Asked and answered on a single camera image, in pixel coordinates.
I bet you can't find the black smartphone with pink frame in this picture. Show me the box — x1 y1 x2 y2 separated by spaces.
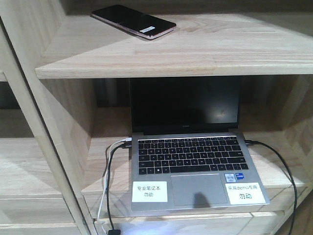
91 4 177 40

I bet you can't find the wooden desk shelf unit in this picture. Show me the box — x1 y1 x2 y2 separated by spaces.
0 0 313 235

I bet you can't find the silver laptop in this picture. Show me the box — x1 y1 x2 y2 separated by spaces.
130 76 269 212

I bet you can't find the white laptop cable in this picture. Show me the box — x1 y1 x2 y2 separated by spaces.
97 137 133 235

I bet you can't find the black right laptop cable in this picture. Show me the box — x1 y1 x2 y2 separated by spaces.
245 140 299 235

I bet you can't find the black laptop cable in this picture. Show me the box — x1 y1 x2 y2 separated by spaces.
245 140 299 235
106 143 133 235

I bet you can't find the black left laptop cable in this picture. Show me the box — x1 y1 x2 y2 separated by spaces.
106 143 133 235

